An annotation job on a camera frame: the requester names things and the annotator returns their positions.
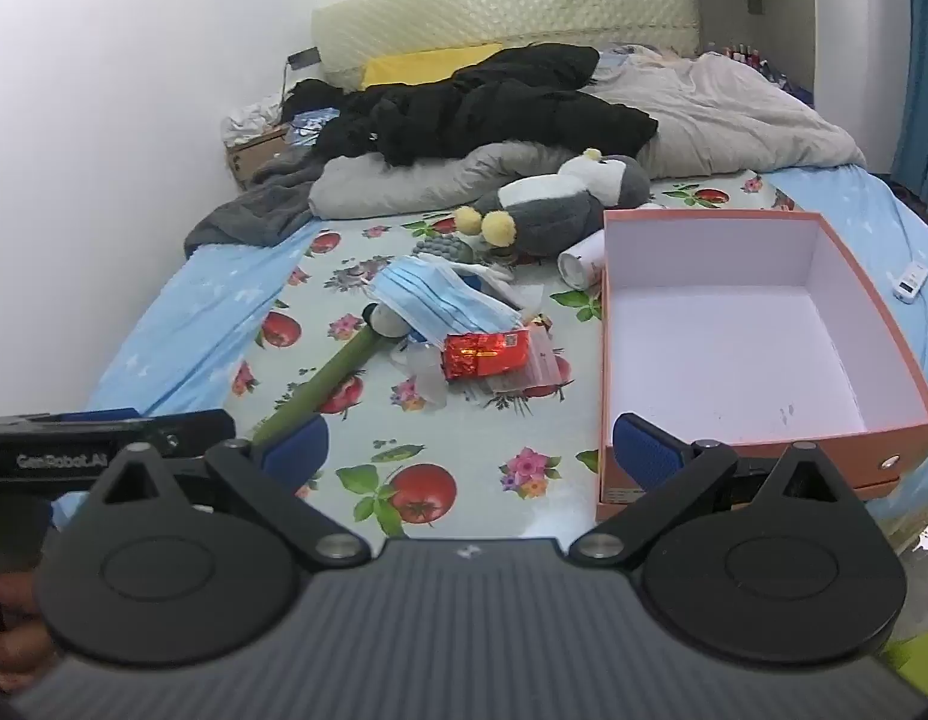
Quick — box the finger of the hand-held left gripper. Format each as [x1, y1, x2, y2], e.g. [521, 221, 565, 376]
[145, 409, 238, 460]
[0, 407, 144, 428]

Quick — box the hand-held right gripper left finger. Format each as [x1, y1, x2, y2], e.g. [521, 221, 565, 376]
[85, 414, 373, 571]

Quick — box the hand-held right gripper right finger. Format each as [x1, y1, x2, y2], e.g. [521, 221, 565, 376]
[567, 412, 866, 569]

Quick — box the pink cardboard box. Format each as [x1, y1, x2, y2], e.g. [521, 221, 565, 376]
[595, 210, 928, 524]

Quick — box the clear plastic bag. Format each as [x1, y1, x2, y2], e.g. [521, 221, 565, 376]
[393, 341, 454, 412]

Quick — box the printed zip bag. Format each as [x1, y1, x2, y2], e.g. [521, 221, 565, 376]
[509, 313, 564, 395]

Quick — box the black round object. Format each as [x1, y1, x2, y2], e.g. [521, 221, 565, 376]
[361, 302, 410, 347]

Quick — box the red foil packet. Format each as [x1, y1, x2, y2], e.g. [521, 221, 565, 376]
[441, 328, 532, 383]

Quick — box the blue face mask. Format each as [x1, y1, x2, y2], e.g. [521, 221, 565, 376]
[365, 255, 526, 350]

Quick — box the person's left hand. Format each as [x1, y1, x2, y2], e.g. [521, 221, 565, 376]
[0, 570, 61, 692]

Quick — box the light blue bed sheet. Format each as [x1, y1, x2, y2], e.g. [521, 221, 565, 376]
[50, 163, 928, 535]

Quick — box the fruit printed bed sheet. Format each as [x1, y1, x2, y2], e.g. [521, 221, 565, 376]
[231, 171, 804, 542]

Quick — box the white spray can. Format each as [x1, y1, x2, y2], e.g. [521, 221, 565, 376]
[558, 229, 607, 290]

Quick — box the dark grey towel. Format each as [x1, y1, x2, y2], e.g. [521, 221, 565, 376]
[184, 144, 339, 257]

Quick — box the grey penguin plush toy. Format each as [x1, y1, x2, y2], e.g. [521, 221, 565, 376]
[454, 148, 654, 260]

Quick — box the brown cardboard box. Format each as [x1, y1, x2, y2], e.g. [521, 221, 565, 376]
[224, 124, 294, 192]

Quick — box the grey pillow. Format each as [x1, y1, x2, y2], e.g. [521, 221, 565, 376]
[309, 139, 585, 221]

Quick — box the white handheld device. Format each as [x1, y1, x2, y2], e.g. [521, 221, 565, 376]
[888, 260, 928, 306]

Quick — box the white crumpled cloth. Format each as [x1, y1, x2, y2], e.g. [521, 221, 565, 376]
[221, 92, 286, 145]

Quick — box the blue patterned packet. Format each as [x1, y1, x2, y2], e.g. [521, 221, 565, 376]
[286, 108, 342, 148]

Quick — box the green object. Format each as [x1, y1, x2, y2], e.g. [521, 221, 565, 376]
[882, 628, 928, 700]

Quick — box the beige duvet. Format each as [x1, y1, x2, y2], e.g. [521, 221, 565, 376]
[584, 45, 868, 179]

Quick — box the black puffer jacket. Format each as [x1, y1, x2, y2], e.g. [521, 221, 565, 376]
[286, 45, 660, 167]

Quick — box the yellow pillow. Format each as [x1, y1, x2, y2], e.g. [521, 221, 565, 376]
[361, 43, 504, 89]

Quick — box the row of small bottles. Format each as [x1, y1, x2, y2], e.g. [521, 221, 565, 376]
[702, 40, 794, 89]

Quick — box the cream padded headboard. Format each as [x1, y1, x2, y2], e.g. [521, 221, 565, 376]
[311, 0, 698, 91]

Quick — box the blue curtain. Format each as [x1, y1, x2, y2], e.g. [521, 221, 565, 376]
[890, 0, 928, 205]

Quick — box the green long-handled back brush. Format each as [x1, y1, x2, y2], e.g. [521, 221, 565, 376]
[250, 234, 474, 452]

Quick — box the white cable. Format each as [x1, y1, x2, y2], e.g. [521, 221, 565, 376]
[894, 187, 928, 271]

